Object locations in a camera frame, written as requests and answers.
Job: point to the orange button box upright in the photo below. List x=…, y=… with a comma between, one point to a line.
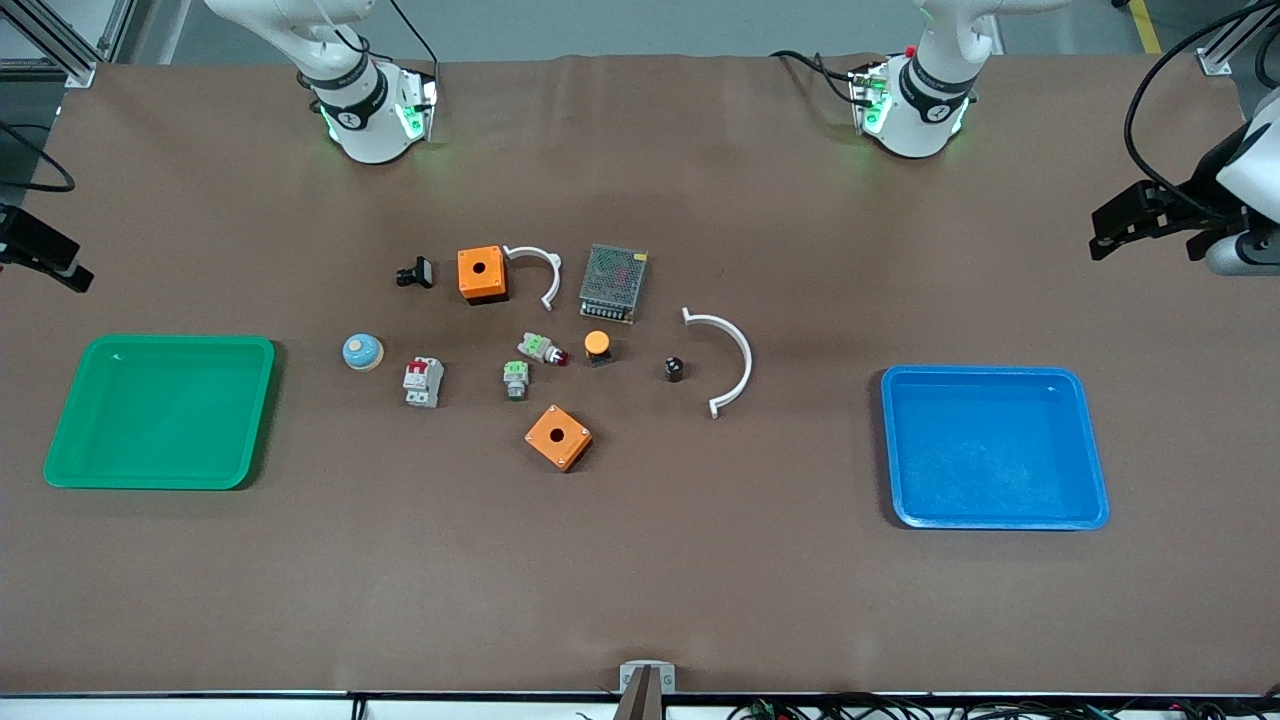
x=482, y=274

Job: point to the small black plastic part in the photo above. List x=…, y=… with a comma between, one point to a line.
x=417, y=272

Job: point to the aluminium frame profile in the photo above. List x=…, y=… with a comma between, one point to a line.
x=60, y=45
x=1225, y=45

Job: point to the large white curved clamp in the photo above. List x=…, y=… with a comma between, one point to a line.
x=742, y=352

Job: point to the red tip pilot lamp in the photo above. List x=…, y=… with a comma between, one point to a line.
x=541, y=347

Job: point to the small white curved clamp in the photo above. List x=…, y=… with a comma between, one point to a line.
x=545, y=262

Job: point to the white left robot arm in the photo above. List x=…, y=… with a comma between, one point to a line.
x=918, y=128

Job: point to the metal mesh power supply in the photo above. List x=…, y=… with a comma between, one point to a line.
x=613, y=283

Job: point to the blue plastic tray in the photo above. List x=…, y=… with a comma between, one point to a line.
x=995, y=447

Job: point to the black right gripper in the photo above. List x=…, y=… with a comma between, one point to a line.
x=30, y=243

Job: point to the green tip pilot lamp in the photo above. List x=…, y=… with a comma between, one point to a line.
x=516, y=379

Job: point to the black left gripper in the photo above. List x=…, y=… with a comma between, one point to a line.
x=1196, y=204

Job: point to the white red circuit breaker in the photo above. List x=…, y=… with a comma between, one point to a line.
x=423, y=383

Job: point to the orange button box tilted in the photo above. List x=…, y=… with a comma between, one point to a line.
x=558, y=437

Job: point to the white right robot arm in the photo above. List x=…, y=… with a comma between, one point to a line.
x=368, y=128

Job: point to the green plastic tray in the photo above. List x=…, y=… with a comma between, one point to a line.
x=160, y=412

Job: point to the orange mushroom push button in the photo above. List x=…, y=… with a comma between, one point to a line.
x=597, y=346

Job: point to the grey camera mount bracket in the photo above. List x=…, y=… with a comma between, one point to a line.
x=647, y=678

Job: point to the small black capacitor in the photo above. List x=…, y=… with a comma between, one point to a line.
x=674, y=369

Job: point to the blue dome push button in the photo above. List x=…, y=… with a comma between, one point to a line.
x=362, y=352

